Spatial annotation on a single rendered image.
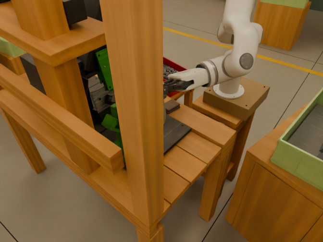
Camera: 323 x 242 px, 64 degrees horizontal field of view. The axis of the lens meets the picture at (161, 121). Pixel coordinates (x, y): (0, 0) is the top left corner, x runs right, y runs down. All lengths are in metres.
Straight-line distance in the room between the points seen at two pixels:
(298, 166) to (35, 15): 1.26
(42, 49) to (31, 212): 1.73
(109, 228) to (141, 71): 1.67
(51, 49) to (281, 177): 1.20
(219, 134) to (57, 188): 1.52
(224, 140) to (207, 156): 0.13
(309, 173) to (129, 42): 1.13
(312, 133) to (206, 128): 0.60
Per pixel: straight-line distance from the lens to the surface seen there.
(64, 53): 0.80
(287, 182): 1.48
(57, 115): 0.98
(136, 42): 0.53
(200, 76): 0.79
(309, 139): 1.62
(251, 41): 0.82
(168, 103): 1.52
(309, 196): 1.46
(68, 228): 2.19
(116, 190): 1.20
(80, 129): 0.90
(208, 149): 1.34
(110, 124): 1.11
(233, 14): 0.90
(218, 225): 2.11
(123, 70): 0.58
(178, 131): 1.39
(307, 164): 1.41
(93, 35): 0.86
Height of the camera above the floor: 1.87
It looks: 42 degrees down
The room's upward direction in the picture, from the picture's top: 1 degrees counter-clockwise
